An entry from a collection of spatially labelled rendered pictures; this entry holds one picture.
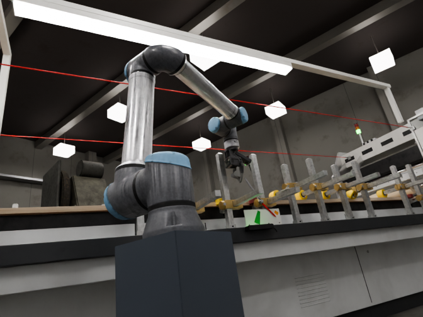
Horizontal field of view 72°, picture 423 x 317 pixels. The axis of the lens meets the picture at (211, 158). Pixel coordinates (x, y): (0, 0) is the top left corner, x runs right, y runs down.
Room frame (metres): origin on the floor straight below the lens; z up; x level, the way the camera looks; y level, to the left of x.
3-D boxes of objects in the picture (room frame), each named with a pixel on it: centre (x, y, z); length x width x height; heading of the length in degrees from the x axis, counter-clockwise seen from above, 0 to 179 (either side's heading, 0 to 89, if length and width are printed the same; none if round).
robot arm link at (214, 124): (1.53, -0.08, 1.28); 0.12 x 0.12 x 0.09; 56
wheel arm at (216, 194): (1.51, 0.10, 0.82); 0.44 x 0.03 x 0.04; 29
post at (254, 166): (1.79, -0.27, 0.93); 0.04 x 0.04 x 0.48; 29
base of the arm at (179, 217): (0.90, 0.15, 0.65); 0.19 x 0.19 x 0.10
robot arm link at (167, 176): (0.91, 0.15, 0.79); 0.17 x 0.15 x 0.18; 56
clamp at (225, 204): (1.69, -0.07, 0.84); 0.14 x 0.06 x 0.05; 119
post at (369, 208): (2.28, -1.15, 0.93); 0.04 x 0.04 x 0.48; 29
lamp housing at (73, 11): (1.96, 0.12, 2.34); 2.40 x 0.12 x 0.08; 119
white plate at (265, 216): (1.76, -0.26, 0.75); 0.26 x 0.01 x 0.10; 119
